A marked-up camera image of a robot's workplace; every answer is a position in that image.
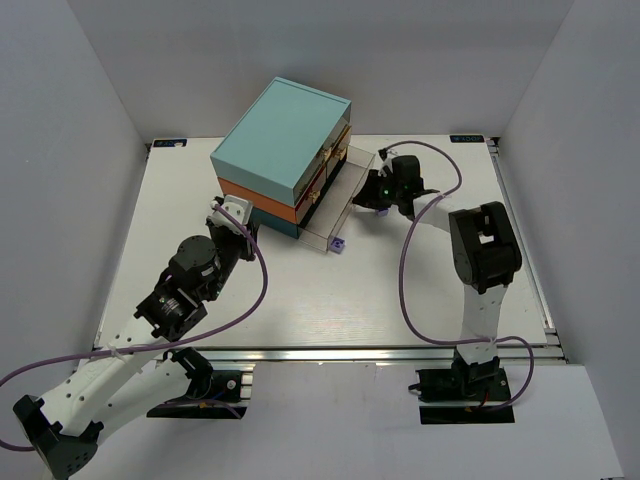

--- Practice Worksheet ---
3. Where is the right blue table label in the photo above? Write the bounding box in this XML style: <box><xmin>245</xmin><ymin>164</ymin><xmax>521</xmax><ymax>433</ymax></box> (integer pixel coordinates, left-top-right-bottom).
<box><xmin>449</xmin><ymin>134</ymin><xmax>485</xmax><ymax>143</ymax></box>

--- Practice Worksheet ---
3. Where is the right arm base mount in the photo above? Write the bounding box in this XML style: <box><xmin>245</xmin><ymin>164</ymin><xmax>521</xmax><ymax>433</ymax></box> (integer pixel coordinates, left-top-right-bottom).
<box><xmin>408</xmin><ymin>355</ymin><xmax>515</xmax><ymax>425</ymax></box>

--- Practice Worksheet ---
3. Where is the teal orange drawer cabinet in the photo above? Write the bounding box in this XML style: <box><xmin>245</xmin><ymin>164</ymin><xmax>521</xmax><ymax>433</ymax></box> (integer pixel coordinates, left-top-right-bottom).
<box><xmin>210</xmin><ymin>77</ymin><xmax>352</xmax><ymax>238</ymax></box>

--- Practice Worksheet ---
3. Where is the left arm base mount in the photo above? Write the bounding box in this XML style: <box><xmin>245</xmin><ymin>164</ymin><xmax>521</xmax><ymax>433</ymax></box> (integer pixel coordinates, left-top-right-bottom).
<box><xmin>146</xmin><ymin>349</ymin><xmax>253</xmax><ymax>420</ymax></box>

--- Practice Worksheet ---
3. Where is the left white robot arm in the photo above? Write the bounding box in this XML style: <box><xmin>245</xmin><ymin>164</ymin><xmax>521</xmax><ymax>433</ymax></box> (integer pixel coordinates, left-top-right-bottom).
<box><xmin>13</xmin><ymin>210</ymin><xmax>264</xmax><ymax>479</ymax></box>

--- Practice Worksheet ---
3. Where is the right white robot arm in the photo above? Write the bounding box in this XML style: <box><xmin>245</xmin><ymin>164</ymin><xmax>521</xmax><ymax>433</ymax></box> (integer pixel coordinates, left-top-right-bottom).
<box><xmin>353</xmin><ymin>155</ymin><xmax>522</xmax><ymax>370</ymax></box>

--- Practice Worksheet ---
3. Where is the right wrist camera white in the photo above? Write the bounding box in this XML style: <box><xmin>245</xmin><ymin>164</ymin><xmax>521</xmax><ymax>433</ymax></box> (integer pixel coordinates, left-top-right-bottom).
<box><xmin>378</xmin><ymin>147</ymin><xmax>396</xmax><ymax>177</ymax></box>

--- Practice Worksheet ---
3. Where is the clear bottom drawer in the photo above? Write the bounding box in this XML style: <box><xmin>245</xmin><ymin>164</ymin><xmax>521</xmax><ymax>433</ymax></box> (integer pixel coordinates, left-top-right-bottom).
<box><xmin>298</xmin><ymin>146</ymin><xmax>375</xmax><ymax>252</ymax></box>

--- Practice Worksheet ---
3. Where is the blue table label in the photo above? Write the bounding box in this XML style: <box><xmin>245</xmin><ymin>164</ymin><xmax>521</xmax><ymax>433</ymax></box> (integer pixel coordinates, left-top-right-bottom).
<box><xmin>449</xmin><ymin>134</ymin><xmax>485</xmax><ymax>143</ymax></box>
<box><xmin>151</xmin><ymin>138</ymin><xmax>187</xmax><ymax>148</ymax></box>

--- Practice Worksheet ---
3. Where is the left blue table label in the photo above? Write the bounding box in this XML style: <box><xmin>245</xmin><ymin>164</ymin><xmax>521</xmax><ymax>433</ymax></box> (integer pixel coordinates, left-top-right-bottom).
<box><xmin>151</xmin><ymin>138</ymin><xmax>187</xmax><ymax>148</ymax></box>

